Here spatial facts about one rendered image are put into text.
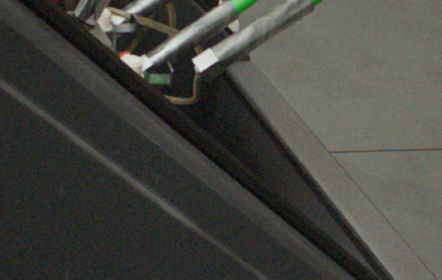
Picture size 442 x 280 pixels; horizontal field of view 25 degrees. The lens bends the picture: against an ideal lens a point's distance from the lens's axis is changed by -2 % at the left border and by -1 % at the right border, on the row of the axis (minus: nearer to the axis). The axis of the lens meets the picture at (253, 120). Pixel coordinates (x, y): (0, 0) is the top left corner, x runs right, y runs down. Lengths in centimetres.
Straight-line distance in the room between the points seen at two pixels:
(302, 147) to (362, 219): 12
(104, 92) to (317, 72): 297
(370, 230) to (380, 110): 223
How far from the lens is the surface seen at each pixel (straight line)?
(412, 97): 323
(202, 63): 70
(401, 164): 285
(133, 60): 69
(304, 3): 71
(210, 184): 31
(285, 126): 100
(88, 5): 31
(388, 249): 86
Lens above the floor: 145
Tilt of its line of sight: 30 degrees down
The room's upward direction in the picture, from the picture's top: 10 degrees clockwise
